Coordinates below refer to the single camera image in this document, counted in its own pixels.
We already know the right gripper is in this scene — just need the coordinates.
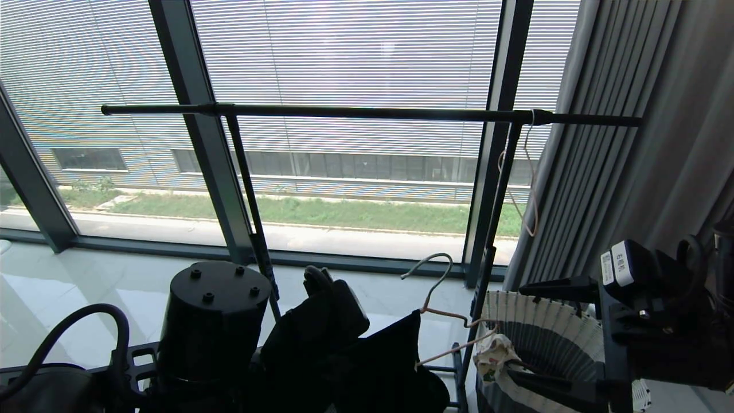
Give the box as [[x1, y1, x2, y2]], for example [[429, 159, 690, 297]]
[[505, 275, 717, 413]]

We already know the cream printed garment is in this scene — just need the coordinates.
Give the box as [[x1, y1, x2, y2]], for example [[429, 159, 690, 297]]
[[474, 334, 520, 383]]

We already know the pink clothes hanger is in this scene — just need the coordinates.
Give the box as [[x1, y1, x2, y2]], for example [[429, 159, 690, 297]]
[[400, 252, 499, 368], [496, 123, 541, 237]]

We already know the black garment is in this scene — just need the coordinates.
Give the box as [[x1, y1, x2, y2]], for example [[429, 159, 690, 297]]
[[330, 310, 451, 413]]

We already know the white laundry basket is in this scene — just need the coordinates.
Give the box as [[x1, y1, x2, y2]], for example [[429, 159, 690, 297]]
[[475, 290, 653, 413]]

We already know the black clothes rack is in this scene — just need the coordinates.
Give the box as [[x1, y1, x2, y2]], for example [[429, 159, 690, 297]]
[[101, 103, 643, 413]]

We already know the grey curtain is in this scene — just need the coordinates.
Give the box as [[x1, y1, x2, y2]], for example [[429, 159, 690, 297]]
[[505, 0, 734, 299]]

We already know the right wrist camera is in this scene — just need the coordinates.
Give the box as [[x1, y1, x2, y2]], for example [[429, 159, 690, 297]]
[[599, 240, 712, 328]]

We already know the black cable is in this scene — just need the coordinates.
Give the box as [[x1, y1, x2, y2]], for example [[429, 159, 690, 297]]
[[0, 304, 130, 402], [676, 234, 708, 279]]

